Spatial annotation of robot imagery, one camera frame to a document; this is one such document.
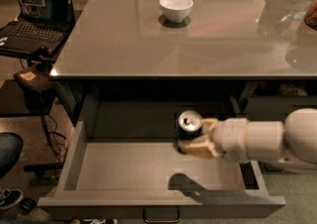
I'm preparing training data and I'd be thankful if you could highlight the white ceramic bowl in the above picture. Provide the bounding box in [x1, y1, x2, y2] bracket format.
[159, 0, 193, 23]

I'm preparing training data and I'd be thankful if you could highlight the black drawer handle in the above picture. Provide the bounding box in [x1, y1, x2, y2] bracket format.
[143, 208, 180, 224]

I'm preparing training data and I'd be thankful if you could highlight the black box with note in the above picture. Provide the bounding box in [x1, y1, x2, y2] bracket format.
[14, 67, 54, 93]

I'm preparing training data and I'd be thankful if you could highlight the black laptop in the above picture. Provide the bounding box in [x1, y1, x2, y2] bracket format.
[0, 0, 75, 57]

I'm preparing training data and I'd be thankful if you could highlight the dark sneaker shoe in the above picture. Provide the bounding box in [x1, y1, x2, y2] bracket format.
[0, 188, 23, 210]

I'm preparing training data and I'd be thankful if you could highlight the brown object on counter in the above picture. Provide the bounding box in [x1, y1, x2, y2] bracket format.
[304, 0, 317, 29]

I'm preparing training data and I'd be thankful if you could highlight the blue pepsi can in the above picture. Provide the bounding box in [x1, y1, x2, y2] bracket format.
[174, 110, 202, 146]

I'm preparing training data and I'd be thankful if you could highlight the open grey top drawer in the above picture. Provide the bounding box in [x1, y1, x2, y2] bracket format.
[39, 96, 285, 220]

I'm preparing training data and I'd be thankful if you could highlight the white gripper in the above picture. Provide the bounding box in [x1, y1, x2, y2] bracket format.
[177, 118, 249, 162]

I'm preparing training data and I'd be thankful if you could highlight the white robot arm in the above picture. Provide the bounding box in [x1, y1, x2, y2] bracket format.
[176, 108, 317, 174]

